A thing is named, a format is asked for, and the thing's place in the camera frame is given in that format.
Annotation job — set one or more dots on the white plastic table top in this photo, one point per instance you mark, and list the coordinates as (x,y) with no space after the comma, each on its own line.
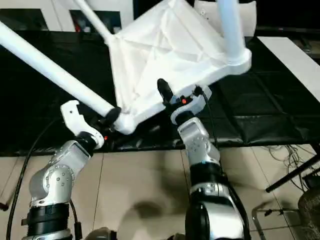
(170,55)

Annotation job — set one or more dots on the white plastic table leg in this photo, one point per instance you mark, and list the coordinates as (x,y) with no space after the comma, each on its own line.
(95,20)
(231,30)
(50,67)

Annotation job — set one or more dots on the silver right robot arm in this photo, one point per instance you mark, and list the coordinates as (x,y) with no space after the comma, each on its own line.
(205,160)

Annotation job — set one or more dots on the black work mat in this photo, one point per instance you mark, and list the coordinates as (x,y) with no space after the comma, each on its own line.
(262,112)

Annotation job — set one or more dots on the black box with gold label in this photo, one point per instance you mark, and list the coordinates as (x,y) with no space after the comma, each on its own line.
(142,7)

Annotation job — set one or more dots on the red bottle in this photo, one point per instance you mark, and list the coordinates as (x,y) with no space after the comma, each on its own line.
(78,28)

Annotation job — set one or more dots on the dark robot left foot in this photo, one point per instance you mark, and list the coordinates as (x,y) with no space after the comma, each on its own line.
(101,234)

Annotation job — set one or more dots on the dark robot foot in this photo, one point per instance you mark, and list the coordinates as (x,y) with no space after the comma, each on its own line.
(101,234)
(178,236)

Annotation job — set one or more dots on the white glass-door cabinet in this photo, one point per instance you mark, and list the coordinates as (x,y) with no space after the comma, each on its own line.
(57,10)

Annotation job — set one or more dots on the white flat board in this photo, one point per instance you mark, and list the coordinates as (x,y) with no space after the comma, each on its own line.
(292,62)

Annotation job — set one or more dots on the dark low table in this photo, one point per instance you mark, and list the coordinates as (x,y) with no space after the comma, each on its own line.
(287,30)

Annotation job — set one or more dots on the dark robot right foot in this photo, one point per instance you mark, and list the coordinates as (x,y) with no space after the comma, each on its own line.
(178,236)

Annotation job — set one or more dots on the black stand leg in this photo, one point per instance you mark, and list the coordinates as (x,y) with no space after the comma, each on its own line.
(292,173)

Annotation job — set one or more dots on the chrome bent tube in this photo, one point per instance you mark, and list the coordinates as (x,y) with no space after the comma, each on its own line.
(257,222)

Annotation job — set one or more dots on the black floor device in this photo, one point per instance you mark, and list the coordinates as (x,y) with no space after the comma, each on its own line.
(312,181)

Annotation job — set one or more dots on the brown woven stool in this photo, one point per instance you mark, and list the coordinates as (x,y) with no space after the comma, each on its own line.
(311,215)

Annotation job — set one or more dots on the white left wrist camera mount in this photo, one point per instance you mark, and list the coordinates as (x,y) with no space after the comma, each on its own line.
(77,120)

